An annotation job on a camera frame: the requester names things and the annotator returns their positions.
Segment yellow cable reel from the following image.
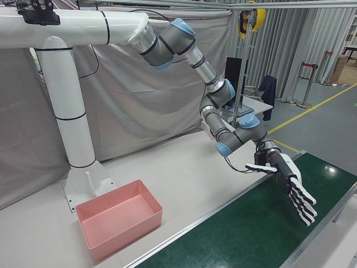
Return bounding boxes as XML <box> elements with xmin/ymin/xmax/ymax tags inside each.
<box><xmin>237</xmin><ymin>1</ymin><xmax>267</xmax><ymax>40</ymax></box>

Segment thin black hand cable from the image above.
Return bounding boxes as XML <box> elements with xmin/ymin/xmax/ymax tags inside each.
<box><xmin>223</xmin><ymin>156</ymin><xmax>257</xmax><ymax>174</ymax></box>

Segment chrome stanchion post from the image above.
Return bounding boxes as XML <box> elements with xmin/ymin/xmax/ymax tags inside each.
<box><xmin>298</xmin><ymin>61</ymin><xmax>319</xmax><ymax>109</ymax></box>
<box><xmin>319</xmin><ymin>50</ymin><xmax>334</xmax><ymax>85</ymax></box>
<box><xmin>287</xmin><ymin>63</ymin><xmax>303</xmax><ymax>104</ymax></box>

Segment cardboard box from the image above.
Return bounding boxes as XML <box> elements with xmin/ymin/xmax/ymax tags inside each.
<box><xmin>330</xmin><ymin>55</ymin><xmax>349</xmax><ymax>87</ymax></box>

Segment pink plastic basket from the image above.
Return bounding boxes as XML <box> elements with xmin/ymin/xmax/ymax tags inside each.
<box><xmin>75</xmin><ymin>179</ymin><xmax>164</xmax><ymax>262</ymax></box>

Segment black computer monitor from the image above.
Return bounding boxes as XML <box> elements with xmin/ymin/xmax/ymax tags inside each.
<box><xmin>224</xmin><ymin>56</ymin><xmax>248</xmax><ymax>108</ymax></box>

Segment dark wooden table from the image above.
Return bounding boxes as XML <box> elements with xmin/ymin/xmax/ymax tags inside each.
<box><xmin>341</xmin><ymin>46</ymin><xmax>357</xmax><ymax>60</ymax></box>

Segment black overhead camera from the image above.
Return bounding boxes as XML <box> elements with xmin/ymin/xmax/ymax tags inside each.
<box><xmin>15</xmin><ymin>0</ymin><xmax>61</xmax><ymax>26</ymax></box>

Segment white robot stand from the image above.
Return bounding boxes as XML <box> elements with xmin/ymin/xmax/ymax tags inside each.
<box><xmin>0</xmin><ymin>8</ymin><xmax>150</xmax><ymax>214</ymax></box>

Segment dark blue jacket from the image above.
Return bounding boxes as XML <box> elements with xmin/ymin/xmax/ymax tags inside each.
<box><xmin>258</xmin><ymin>74</ymin><xmax>278</xmax><ymax>122</ymax></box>

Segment grey laptop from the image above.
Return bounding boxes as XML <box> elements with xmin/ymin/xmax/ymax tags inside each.
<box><xmin>220</xmin><ymin>104</ymin><xmax>256</xmax><ymax>122</ymax></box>

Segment white desk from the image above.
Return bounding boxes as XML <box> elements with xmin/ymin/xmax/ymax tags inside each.
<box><xmin>200</xmin><ymin>93</ymin><xmax>274</xmax><ymax>135</ymax></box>

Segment black cable on curtain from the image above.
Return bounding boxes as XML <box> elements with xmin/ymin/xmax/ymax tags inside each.
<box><xmin>79</xmin><ymin>44</ymin><xmax>100</xmax><ymax>79</ymax></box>

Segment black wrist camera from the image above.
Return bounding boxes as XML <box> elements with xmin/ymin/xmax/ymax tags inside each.
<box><xmin>254</xmin><ymin>150</ymin><xmax>268</xmax><ymax>171</ymax></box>

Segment green conveyor belt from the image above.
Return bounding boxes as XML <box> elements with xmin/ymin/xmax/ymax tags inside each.
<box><xmin>122</xmin><ymin>150</ymin><xmax>357</xmax><ymax>268</ymax></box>

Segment grey fabric curtain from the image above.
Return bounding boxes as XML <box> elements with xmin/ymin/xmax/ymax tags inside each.
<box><xmin>0</xmin><ymin>0</ymin><xmax>234</xmax><ymax>210</ymax></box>

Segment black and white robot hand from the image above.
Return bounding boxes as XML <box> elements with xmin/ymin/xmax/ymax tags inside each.
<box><xmin>244</xmin><ymin>150</ymin><xmax>319</xmax><ymax>227</ymax></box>

